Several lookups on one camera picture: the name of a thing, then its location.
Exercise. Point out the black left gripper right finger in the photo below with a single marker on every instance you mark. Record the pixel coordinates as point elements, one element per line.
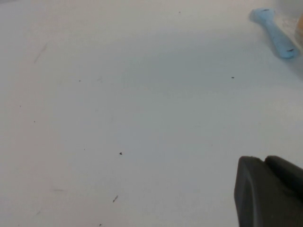
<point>286,172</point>

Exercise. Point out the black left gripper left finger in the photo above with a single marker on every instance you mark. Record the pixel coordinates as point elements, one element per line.
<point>260,201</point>

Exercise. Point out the orange plastic egg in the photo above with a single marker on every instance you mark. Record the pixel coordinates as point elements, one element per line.
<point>300,28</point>

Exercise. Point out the blue plastic fork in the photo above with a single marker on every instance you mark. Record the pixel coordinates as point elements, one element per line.
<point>274,33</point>

